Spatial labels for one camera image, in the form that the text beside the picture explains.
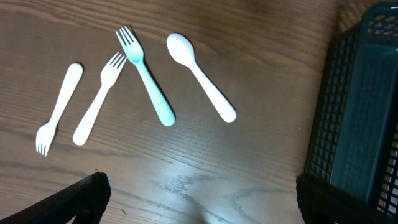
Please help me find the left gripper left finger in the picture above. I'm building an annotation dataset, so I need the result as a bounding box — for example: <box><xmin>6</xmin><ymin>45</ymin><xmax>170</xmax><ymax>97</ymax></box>
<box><xmin>1</xmin><ymin>172</ymin><xmax>111</xmax><ymax>224</ymax></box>

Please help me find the black plastic basket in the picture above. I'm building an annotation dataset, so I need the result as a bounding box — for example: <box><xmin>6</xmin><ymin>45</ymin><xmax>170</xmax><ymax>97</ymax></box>
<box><xmin>303</xmin><ymin>1</ymin><xmax>397</xmax><ymax>218</ymax></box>

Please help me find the pale green plastic fork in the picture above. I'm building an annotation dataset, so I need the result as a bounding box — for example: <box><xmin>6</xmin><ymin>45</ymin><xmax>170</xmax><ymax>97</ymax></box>
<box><xmin>116</xmin><ymin>26</ymin><xmax>175</xmax><ymax>126</ymax></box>

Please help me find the white fork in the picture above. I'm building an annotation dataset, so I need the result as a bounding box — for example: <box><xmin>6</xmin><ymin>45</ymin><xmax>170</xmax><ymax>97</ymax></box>
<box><xmin>35</xmin><ymin>62</ymin><xmax>83</xmax><ymax>156</ymax></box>
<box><xmin>72</xmin><ymin>52</ymin><xmax>127</xmax><ymax>146</ymax></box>

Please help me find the white spoon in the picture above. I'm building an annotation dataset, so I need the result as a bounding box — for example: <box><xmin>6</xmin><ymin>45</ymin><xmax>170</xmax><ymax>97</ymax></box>
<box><xmin>167</xmin><ymin>33</ymin><xmax>237</xmax><ymax>123</ymax></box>

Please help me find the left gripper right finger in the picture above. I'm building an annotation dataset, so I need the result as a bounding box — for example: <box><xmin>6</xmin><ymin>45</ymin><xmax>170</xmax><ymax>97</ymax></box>
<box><xmin>296</xmin><ymin>173</ymin><xmax>397</xmax><ymax>224</ymax></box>

